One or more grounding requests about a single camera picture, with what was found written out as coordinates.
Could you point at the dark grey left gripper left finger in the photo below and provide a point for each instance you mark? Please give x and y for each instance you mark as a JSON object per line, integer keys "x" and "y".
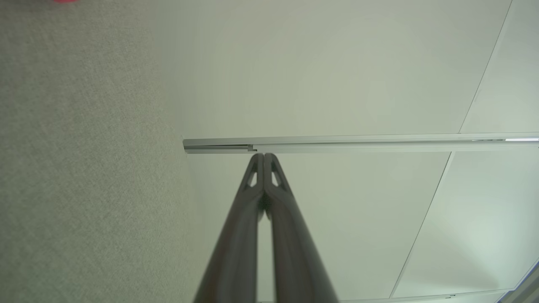
{"x": 236, "y": 252}

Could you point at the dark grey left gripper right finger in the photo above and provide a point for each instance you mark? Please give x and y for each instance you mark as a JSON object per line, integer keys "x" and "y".
{"x": 294, "y": 261}

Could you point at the plain red shirt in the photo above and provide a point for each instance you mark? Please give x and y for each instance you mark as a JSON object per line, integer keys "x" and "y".
{"x": 65, "y": 1}

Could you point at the grey fabric sofa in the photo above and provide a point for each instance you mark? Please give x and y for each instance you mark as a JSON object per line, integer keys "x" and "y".
{"x": 76, "y": 168}

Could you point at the aluminium rail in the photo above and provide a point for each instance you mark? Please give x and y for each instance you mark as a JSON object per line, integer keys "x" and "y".
{"x": 358, "y": 143}

